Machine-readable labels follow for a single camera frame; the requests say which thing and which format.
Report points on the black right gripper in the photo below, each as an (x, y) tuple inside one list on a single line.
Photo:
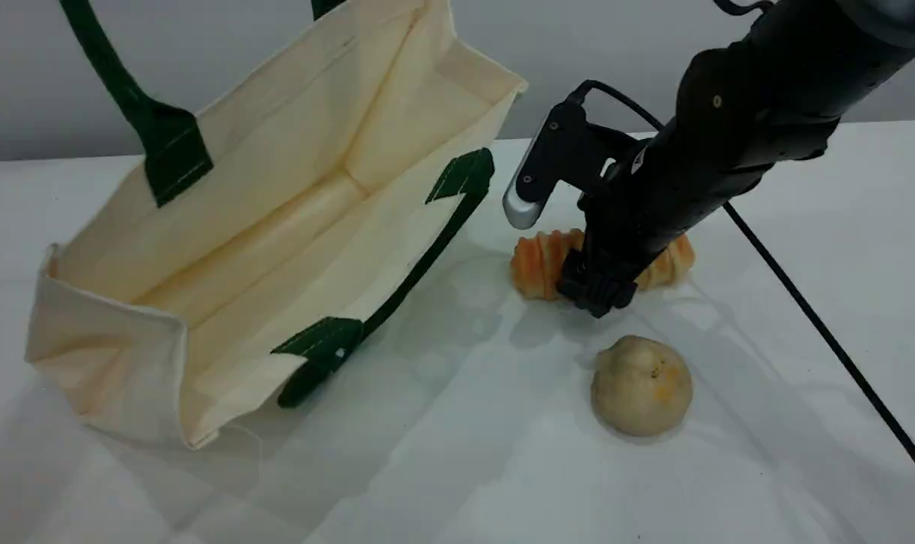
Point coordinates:
[(646, 211)]

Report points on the long ridged orange bread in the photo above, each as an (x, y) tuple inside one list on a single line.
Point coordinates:
[(536, 264)]

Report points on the round egg yolk pastry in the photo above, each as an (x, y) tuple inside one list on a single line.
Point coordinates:
[(642, 385)]

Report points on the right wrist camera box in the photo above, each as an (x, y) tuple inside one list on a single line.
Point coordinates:
[(536, 174)]

